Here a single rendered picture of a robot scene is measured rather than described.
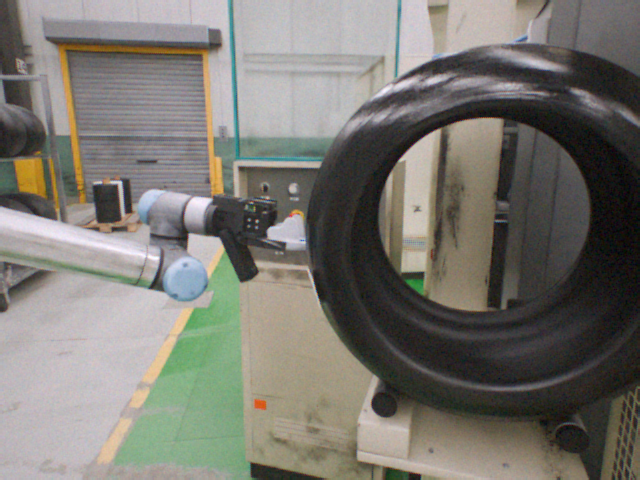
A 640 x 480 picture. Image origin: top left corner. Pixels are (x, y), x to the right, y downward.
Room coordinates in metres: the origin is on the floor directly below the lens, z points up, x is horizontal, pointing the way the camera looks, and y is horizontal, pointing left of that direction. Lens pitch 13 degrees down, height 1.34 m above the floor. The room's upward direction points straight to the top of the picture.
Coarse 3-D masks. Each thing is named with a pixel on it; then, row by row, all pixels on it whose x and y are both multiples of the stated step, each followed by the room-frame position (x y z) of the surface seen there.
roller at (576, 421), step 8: (568, 416) 0.60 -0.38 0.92; (576, 416) 0.61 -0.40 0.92; (552, 424) 0.61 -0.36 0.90; (560, 424) 0.59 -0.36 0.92; (568, 424) 0.59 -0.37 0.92; (576, 424) 0.59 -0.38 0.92; (560, 432) 0.58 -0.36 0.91; (568, 432) 0.58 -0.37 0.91; (576, 432) 0.58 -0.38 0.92; (584, 432) 0.58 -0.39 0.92; (560, 440) 0.58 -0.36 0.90; (568, 440) 0.58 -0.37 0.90; (576, 440) 0.58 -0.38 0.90; (584, 440) 0.57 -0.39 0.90; (568, 448) 0.58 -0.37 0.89; (576, 448) 0.58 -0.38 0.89; (584, 448) 0.57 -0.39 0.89
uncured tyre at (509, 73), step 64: (448, 64) 0.64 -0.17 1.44; (512, 64) 0.60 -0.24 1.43; (576, 64) 0.59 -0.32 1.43; (384, 128) 0.64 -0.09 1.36; (576, 128) 0.81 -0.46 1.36; (320, 192) 0.68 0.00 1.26; (320, 256) 0.67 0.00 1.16; (384, 256) 0.91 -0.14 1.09; (384, 320) 0.86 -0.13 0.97; (448, 320) 0.87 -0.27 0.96; (512, 320) 0.83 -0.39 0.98; (576, 320) 0.78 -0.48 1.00; (448, 384) 0.60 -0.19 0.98; (512, 384) 0.59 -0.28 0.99; (576, 384) 0.56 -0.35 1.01
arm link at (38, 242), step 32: (0, 224) 0.61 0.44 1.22; (32, 224) 0.63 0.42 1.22; (64, 224) 0.67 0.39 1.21; (0, 256) 0.61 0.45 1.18; (32, 256) 0.62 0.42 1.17; (64, 256) 0.64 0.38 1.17; (96, 256) 0.66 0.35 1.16; (128, 256) 0.69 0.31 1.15; (160, 256) 0.72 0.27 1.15; (192, 256) 0.77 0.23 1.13; (160, 288) 0.71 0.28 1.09; (192, 288) 0.71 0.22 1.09
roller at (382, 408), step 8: (376, 384) 0.71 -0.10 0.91; (384, 384) 0.69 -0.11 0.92; (376, 392) 0.67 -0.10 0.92; (384, 392) 0.66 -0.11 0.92; (392, 392) 0.67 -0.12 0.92; (376, 400) 0.66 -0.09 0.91; (384, 400) 0.66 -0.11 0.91; (392, 400) 0.66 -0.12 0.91; (376, 408) 0.66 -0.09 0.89; (384, 408) 0.66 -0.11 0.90; (392, 408) 0.65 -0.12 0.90; (384, 416) 0.66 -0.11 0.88
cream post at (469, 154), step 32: (448, 0) 1.01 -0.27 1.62; (480, 0) 0.98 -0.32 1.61; (512, 0) 0.96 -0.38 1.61; (448, 32) 1.00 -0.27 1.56; (480, 32) 0.98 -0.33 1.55; (512, 32) 0.97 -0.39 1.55; (448, 128) 0.99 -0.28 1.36; (480, 128) 0.97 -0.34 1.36; (448, 160) 0.99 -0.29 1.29; (480, 160) 0.97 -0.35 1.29; (448, 192) 0.99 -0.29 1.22; (480, 192) 0.97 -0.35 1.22; (448, 224) 0.99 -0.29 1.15; (480, 224) 0.97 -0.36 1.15; (448, 256) 0.99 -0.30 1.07; (480, 256) 0.97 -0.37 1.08; (448, 288) 0.99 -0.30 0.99; (480, 288) 0.97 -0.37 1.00
